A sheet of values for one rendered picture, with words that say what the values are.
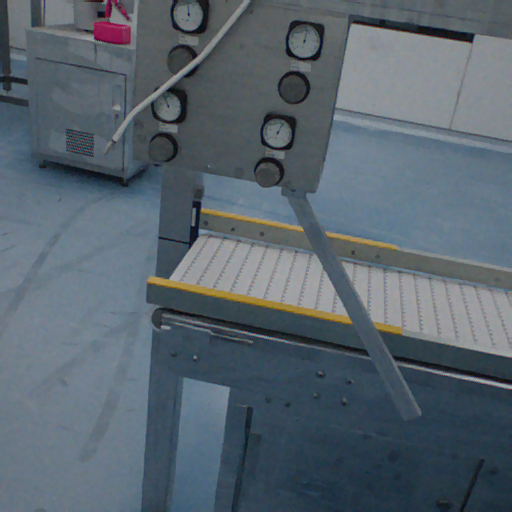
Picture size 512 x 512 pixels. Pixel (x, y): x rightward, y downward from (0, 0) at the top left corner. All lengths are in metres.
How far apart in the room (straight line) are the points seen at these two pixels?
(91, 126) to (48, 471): 2.18
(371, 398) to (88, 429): 1.12
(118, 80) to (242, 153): 2.69
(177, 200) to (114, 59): 2.32
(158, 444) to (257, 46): 0.95
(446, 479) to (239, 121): 0.63
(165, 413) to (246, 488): 0.33
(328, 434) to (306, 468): 0.08
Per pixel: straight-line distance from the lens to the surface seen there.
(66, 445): 1.79
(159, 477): 1.46
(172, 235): 1.11
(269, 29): 0.66
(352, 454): 0.99
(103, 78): 3.40
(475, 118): 5.89
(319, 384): 0.85
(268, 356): 0.84
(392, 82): 5.84
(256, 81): 0.67
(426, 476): 1.02
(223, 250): 1.01
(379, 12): 0.65
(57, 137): 3.61
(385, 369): 0.72
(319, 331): 0.80
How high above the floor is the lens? 1.23
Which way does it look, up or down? 26 degrees down
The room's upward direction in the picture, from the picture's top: 8 degrees clockwise
